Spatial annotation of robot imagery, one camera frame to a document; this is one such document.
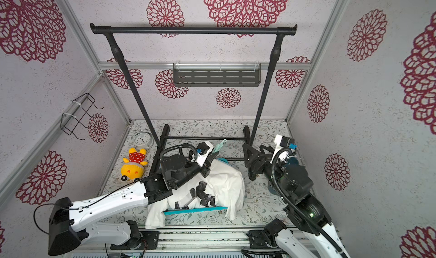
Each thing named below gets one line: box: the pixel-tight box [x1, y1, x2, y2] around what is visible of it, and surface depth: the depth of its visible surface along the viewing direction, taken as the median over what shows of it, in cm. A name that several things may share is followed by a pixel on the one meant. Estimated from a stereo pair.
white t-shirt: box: [145, 159, 246, 230], surface depth 75 cm
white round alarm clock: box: [133, 131, 155, 152], surface depth 108 cm
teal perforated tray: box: [162, 206, 228, 215], surface depth 74 cm
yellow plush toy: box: [120, 147, 149, 183], surface depth 91 cm
